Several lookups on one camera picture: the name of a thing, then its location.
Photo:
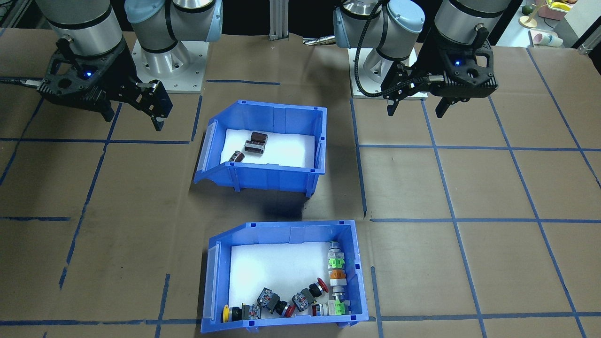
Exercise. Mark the green toy ball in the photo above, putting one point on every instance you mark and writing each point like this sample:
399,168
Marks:
528,9

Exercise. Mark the silver metal connector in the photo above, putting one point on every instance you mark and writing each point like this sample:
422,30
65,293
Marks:
319,42

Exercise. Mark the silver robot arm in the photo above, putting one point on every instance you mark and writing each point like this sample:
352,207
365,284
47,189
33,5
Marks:
80,26
462,16

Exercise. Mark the aluminium profile bar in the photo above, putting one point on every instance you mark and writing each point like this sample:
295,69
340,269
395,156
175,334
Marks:
590,44

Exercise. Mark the aluminium profile post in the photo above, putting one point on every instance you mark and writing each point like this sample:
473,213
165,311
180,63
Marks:
278,19

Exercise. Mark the white side table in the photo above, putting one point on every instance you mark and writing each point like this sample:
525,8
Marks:
582,21

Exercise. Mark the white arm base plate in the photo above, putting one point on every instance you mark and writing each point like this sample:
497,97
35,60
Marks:
364,89
190,80

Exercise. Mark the yellow head push button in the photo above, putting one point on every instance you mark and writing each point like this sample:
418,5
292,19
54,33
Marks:
237,313

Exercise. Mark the dark cylindrical capacitor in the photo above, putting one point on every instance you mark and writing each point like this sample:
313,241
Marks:
237,157
259,137
254,147

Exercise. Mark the white foam liner with capacitors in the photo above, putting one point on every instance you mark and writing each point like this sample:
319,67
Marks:
291,148

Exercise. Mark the white patterned cup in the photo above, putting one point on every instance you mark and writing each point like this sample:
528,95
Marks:
547,38

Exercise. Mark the metal frame bars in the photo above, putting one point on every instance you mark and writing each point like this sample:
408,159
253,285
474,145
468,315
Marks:
11,14

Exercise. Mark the white foam liner with buttons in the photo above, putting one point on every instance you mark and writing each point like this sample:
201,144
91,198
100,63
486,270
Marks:
272,267

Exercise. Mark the wooden toy stand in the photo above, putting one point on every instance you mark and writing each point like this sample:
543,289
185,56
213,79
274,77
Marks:
529,19

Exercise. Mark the blue bin holding capacitors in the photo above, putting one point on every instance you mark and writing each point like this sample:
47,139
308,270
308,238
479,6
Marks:
272,178

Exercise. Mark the blue bin holding push buttons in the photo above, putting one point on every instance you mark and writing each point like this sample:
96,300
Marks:
281,232

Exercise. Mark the yellow toy banana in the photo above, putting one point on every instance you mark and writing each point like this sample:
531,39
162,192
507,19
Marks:
561,6

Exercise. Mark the green block push button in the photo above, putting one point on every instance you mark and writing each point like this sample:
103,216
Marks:
335,260

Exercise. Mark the red button green white block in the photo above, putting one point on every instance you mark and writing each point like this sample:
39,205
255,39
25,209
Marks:
338,308

